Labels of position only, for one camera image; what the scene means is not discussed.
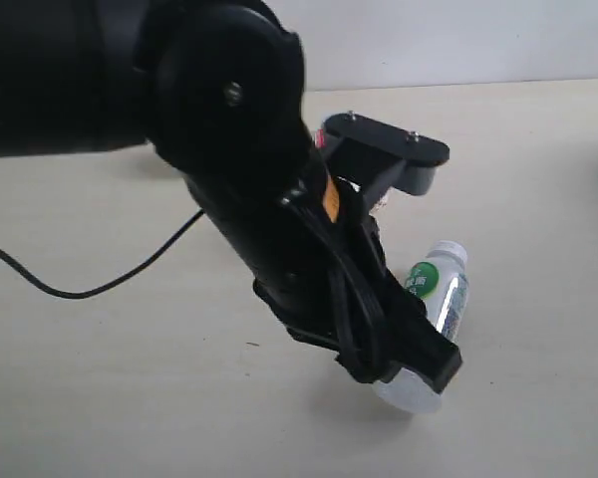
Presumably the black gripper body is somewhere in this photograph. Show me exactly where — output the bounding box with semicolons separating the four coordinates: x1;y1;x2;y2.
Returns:
186;148;462;392

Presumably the yellow label bottle red cap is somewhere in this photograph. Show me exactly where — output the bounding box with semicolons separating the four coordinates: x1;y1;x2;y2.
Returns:
312;127;328;149

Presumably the white green label bottle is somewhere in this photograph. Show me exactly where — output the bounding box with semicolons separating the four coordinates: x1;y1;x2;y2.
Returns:
372;240;468;414

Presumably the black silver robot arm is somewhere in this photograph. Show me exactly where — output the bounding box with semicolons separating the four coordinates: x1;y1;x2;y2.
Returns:
0;1;462;393

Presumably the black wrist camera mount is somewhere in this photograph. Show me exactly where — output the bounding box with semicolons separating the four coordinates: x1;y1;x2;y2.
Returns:
321;113;450;213

